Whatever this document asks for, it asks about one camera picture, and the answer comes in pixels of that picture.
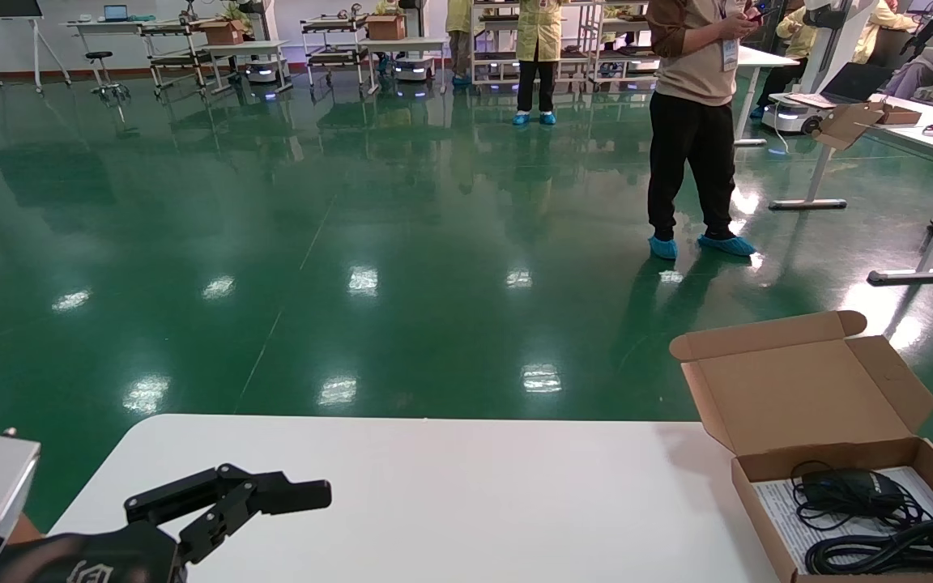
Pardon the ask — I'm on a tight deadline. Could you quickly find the black swivel stool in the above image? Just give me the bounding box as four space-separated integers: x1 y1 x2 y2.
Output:
86 51 131 104

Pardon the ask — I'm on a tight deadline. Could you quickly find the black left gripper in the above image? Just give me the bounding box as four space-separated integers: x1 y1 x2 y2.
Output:
0 464 332 583

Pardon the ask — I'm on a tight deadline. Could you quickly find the white metal shelving rack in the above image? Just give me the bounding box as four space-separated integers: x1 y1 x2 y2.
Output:
471 0 597 90
588 0 655 90

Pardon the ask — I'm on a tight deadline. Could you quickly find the metal rack cart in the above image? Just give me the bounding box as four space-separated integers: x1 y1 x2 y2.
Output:
143 18 208 98
302 12 378 94

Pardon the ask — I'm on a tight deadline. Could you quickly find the standing person in yellow coat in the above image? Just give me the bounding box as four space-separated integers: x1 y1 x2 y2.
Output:
513 0 566 126

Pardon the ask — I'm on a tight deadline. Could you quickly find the black laptop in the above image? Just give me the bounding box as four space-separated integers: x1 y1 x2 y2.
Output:
795 63 897 110

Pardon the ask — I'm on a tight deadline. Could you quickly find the white printed paper sheet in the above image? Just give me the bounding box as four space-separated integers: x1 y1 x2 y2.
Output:
750 466 933 572

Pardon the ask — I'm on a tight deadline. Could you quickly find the brown cardboard storage box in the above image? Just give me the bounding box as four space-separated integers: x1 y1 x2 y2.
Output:
669 310 933 583

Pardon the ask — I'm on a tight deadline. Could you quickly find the black power adapter with cable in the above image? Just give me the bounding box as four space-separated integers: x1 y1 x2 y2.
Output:
790 462 925 531

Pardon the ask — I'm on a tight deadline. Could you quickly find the coiled black power cable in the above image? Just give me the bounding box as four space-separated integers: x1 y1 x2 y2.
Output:
804 518 933 576

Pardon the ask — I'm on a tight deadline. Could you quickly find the person in beige sweater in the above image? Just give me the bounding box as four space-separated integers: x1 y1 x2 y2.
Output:
646 0 769 260

